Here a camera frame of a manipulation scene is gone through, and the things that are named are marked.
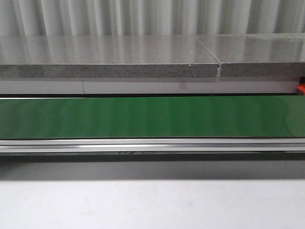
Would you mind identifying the aluminium conveyor frame rail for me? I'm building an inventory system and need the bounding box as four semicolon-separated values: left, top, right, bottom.
0;137;305;161

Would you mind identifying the red plastic object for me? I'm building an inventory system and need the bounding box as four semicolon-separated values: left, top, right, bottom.
297;77;305;95

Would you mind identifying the grey stone counter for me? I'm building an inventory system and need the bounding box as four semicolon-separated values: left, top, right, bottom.
0;33;305;95

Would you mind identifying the white pleated curtain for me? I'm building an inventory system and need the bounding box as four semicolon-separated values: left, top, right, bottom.
0;0;305;36

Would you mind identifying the green conveyor belt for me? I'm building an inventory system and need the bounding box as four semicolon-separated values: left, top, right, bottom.
0;95;305;139

